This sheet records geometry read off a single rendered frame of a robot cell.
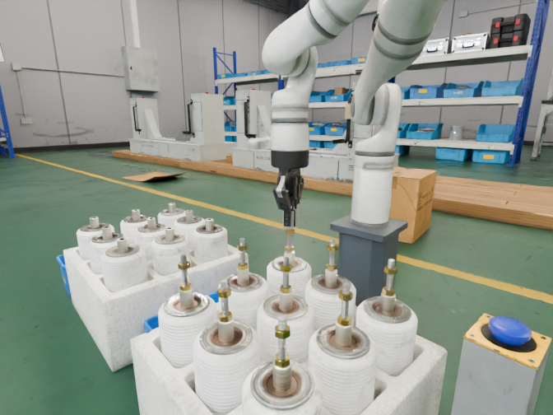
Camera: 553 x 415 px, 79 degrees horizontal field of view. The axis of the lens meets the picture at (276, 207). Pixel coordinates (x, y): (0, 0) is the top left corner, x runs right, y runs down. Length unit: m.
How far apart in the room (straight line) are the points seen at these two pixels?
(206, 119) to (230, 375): 3.46
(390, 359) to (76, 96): 6.78
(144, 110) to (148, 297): 4.29
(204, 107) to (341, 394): 3.51
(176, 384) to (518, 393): 0.43
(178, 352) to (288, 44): 0.53
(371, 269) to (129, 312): 0.57
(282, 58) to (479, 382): 0.54
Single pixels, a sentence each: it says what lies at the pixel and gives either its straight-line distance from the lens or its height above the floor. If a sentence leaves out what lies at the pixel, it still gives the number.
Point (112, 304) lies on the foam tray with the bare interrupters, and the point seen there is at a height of 0.17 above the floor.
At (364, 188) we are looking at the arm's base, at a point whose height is 0.40.
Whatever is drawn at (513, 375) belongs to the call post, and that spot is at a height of 0.29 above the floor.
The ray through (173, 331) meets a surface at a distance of 0.59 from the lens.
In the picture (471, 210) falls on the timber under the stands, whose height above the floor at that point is 0.04.
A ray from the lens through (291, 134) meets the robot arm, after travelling 0.63.
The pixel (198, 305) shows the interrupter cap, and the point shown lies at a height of 0.25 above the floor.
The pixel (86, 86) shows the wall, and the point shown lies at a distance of 7.11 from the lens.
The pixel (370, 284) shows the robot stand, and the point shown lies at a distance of 0.86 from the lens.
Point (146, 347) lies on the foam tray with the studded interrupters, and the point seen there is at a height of 0.18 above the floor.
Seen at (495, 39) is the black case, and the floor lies 1.42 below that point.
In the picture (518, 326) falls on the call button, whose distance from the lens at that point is 0.48.
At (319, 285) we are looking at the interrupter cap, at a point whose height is 0.25.
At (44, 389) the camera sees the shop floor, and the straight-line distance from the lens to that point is 0.95.
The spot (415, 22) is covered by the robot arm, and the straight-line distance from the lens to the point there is 0.62.
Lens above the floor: 0.56
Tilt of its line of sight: 15 degrees down
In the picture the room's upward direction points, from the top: straight up
